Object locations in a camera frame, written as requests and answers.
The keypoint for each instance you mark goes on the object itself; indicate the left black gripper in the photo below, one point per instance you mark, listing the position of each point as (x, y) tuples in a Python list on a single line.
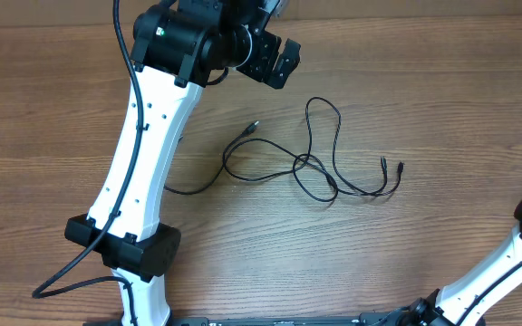
[(261, 68)]

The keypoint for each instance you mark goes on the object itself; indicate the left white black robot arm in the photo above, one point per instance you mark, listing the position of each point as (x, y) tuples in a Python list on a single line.
[(177, 45)]

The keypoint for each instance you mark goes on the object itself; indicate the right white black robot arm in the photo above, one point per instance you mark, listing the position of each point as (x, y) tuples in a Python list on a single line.
[(465, 301)]

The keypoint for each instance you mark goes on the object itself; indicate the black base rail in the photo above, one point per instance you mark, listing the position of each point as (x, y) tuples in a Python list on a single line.
[(365, 318)]

